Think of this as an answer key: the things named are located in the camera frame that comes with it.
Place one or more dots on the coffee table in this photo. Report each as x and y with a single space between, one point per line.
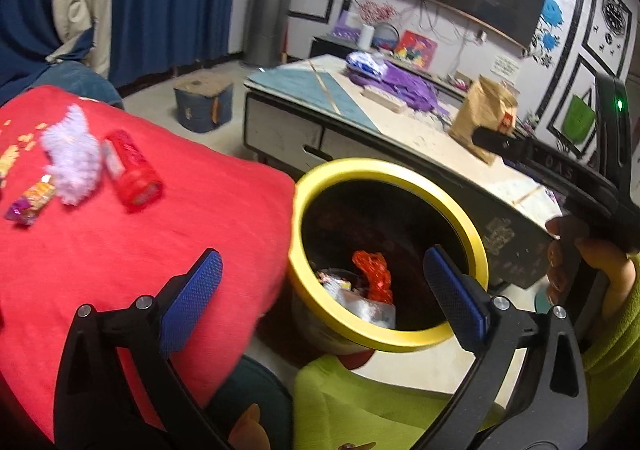
300 80

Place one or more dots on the person's left hand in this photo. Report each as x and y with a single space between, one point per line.
252 430

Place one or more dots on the red snack tube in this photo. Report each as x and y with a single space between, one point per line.
132 170

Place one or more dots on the white packet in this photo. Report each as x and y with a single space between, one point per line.
372 312

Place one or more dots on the black wall clock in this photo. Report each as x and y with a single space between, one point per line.
614 12

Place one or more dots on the blue quilt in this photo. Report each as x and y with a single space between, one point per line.
85 80

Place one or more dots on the purple foam fruit net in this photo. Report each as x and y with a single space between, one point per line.
70 155

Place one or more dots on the brown paper bag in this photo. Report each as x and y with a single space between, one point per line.
480 115

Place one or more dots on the green clothing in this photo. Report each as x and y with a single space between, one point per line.
360 405

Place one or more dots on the white vase with pink flowers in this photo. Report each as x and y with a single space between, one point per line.
366 36

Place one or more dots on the purple card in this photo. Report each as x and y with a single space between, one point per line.
345 30

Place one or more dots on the wide blue curtain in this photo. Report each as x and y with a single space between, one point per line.
25 5

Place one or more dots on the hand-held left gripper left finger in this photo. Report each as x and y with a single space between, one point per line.
192 300

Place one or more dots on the person's right hand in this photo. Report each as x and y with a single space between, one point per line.
600 260

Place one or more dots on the person's right forearm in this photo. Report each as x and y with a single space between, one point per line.
617 340

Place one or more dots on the green tote bag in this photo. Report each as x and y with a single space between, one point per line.
580 117

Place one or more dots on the white power strip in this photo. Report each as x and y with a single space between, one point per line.
382 99

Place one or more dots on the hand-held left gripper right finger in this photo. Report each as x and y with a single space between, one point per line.
455 300

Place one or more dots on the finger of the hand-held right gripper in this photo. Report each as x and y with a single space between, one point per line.
502 145

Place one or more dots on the dark teal cushion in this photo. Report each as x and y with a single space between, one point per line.
255 385

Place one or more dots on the yellow rimmed trash bin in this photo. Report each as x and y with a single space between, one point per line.
375 167

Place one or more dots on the blue storage stool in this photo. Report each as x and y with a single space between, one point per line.
202 102

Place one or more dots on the colourful painting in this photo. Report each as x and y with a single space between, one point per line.
415 50

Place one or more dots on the white wall notice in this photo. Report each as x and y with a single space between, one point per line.
507 66

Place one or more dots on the orange candy wrapper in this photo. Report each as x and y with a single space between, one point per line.
32 197

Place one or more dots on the purple plastic bag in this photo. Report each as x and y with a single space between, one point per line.
405 87

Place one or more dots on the wall socket plug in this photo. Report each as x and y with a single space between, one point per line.
481 37

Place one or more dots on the white tissue pack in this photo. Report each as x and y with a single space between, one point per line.
365 62

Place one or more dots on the red plastic bag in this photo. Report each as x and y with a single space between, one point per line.
372 272

